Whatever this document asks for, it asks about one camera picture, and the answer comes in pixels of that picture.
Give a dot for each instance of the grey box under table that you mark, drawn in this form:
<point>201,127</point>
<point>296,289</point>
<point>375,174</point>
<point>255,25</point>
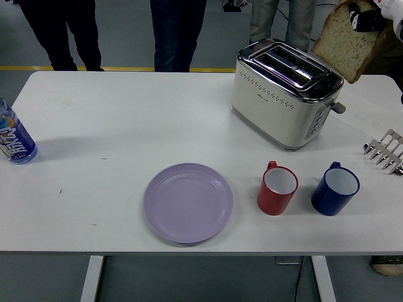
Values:
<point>288,260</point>

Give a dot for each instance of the metal toast rack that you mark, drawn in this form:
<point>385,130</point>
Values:
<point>385,151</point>

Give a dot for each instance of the person in blue jeans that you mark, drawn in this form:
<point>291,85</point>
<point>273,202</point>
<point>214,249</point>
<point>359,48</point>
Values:
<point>176,34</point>

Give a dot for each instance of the person in grey trousers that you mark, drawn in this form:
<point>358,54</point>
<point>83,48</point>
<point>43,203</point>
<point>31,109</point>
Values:
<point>299,25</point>

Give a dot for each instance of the blue-label plastic drink bottle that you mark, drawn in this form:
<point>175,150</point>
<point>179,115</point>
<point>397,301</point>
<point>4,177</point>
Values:
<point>17,138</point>

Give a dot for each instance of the black power strip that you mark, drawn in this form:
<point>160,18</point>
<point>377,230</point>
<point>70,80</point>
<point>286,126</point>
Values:
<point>231,7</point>

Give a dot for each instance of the person in black trousers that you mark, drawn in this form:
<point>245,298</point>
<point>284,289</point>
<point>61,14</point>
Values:
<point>72,34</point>

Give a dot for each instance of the beige shoe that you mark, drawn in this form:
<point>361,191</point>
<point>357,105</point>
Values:
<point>388,270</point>

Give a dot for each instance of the blue enamel mug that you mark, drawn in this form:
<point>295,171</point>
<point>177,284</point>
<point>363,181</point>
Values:
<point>327,201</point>

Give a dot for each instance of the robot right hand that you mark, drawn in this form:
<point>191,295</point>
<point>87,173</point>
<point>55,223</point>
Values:
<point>365,19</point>

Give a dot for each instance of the black table control panel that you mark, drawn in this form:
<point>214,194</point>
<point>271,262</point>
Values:
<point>387,259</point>

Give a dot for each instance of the white table leg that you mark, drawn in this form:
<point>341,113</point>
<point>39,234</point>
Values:
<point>324,280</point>
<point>92,280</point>

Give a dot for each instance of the person in olive trousers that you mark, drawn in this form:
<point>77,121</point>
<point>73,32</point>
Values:
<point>387,63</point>

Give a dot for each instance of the white paper sheet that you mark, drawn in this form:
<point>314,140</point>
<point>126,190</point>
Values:
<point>355,116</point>

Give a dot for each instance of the red enamel mug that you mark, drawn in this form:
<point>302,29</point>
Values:
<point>272,201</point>

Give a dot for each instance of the lilac round plate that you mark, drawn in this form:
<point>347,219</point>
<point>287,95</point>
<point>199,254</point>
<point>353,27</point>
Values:
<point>188,203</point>

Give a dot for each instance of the cream and chrome toaster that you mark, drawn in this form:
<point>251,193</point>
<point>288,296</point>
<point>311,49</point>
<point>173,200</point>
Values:
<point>267,110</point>

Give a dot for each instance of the slice of brown bread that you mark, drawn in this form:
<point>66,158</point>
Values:
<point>343,50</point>

